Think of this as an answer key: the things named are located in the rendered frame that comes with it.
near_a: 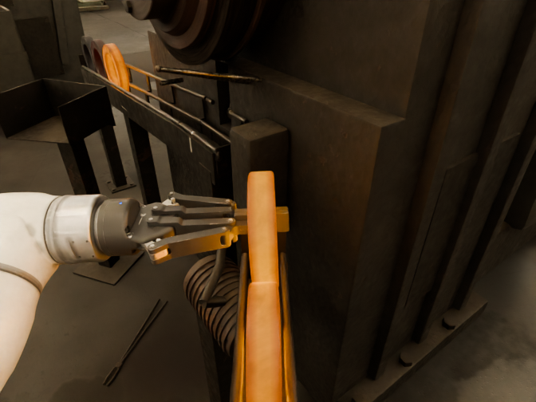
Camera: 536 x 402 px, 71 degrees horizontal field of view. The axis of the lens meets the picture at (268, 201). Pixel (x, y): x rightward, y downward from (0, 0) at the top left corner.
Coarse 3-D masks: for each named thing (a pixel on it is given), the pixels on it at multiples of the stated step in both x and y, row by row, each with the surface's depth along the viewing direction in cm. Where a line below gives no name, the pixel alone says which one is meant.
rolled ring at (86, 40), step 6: (84, 36) 164; (90, 36) 165; (84, 42) 165; (90, 42) 162; (84, 48) 170; (90, 48) 161; (84, 54) 173; (90, 54) 163; (90, 60) 175; (90, 66) 174; (96, 72) 166
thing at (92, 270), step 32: (0, 96) 116; (32, 96) 126; (64, 96) 129; (96, 96) 118; (32, 128) 126; (64, 128) 109; (96, 128) 121; (64, 160) 127; (96, 192) 137; (128, 256) 159
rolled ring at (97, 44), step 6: (96, 42) 149; (102, 42) 150; (96, 48) 151; (102, 48) 148; (96, 54) 158; (102, 54) 148; (96, 60) 160; (102, 60) 149; (96, 66) 161; (102, 66) 162; (102, 72) 162
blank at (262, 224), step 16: (256, 176) 47; (272, 176) 47; (256, 192) 44; (272, 192) 44; (256, 208) 43; (272, 208) 43; (256, 224) 43; (272, 224) 43; (256, 240) 43; (272, 240) 43; (256, 256) 43; (272, 256) 43; (256, 272) 44; (272, 272) 44
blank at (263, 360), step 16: (256, 288) 41; (272, 288) 40; (256, 304) 38; (272, 304) 38; (256, 320) 36; (272, 320) 36; (256, 336) 36; (272, 336) 36; (256, 352) 35; (272, 352) 35; (256, 368) 34; (272, 368) 34; (256, 384) 34; (272, 384) 34; (256, 400) 34; (272, 400) 34
